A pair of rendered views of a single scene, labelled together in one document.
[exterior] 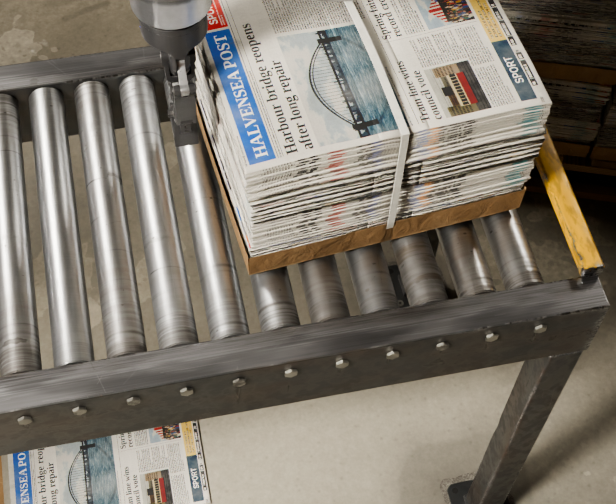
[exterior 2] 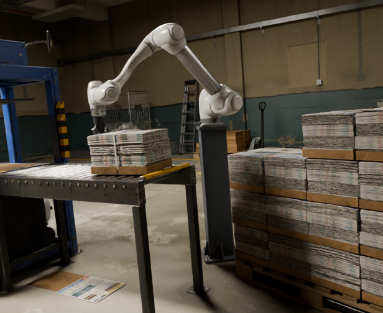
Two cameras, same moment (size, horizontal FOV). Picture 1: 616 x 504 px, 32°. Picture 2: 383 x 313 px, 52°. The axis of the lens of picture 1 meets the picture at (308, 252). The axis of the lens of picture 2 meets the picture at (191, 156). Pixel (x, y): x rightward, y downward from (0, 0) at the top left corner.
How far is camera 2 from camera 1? 217 cm
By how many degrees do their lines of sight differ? 62
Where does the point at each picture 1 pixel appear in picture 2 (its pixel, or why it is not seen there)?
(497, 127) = (132, 138)
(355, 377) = (91, 194)
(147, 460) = (96, 292)
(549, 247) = (248, 297)
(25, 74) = not seen: hidden behind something
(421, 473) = not seen: outside the picture
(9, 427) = (38, 185)
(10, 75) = not seen: hidden behind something
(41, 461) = (79, 284)
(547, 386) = (136, 225)
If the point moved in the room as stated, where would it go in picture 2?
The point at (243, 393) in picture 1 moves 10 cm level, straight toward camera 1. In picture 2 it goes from (71, 190) to (55, 194)
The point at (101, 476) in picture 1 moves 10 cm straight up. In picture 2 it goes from (84, 290) to (83, 276)
